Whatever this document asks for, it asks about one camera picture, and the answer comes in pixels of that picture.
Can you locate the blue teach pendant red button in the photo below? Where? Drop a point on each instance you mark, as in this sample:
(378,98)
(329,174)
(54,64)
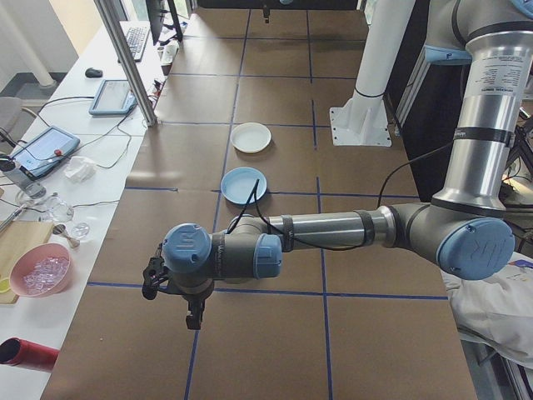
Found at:
(46,150)

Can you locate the aluminium frame bar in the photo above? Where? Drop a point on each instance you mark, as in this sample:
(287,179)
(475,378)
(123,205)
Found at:
(412,89)

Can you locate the black keyboard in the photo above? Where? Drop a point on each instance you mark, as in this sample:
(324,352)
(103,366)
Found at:
(136,43)

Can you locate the grey chair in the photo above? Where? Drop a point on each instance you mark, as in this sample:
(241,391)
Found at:
(10,114)

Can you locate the black computer monitor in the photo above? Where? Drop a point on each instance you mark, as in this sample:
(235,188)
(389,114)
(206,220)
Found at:
(160,18)

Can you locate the metal tongs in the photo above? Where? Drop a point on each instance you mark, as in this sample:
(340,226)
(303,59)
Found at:
(16,214)

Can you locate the clear ice cubes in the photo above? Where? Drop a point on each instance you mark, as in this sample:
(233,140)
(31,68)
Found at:
(43,271)

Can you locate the pink bowl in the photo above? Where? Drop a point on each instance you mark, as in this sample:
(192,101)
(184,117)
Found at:
(25,287)

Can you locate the white side desk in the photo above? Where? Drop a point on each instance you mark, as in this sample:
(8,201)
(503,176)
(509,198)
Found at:
(104,146)

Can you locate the blue teach pendant tablet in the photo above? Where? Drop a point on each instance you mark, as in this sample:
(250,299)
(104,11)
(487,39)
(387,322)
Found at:
(112,98)

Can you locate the yellow green small object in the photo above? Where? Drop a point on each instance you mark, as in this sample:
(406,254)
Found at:
(3,286)

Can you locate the clear glass cup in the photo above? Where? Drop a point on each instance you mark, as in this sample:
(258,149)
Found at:
(58,210)

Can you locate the clear glass jar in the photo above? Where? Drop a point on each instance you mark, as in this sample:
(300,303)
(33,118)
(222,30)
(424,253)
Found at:
(25,181)

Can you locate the white plate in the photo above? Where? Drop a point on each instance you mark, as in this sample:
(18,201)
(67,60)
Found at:
(251,137)

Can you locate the crumpled white tissue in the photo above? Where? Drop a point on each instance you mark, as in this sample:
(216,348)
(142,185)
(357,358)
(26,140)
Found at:
(80,168)

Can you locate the light blue plate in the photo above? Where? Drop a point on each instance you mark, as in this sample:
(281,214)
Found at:
(239,185)

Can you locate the wooden cutting board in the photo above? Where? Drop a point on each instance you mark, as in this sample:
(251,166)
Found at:
(21,241)

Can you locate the red cylinder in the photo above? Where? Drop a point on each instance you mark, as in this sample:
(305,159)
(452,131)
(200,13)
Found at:
(29,354)

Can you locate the black frame cover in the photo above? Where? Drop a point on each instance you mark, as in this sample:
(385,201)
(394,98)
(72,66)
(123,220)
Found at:
(429,137)

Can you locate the aluminium profile post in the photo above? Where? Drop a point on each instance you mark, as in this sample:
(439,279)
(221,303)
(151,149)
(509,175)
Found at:
(131,71)

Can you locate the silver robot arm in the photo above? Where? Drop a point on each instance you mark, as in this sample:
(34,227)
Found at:
(325,227)

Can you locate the white cloth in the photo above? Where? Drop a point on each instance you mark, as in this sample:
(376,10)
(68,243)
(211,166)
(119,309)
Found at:
(491,308)

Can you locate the small clear glass dish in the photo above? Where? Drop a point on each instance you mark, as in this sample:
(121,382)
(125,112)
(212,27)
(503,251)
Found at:
(80,230)

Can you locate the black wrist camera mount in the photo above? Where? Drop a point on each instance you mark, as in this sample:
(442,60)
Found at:
(153,275)

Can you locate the black computer mouse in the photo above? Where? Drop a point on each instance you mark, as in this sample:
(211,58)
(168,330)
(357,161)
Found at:
(94,72)

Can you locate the metal jigger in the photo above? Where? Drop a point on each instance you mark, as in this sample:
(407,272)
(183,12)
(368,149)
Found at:
(66,235)

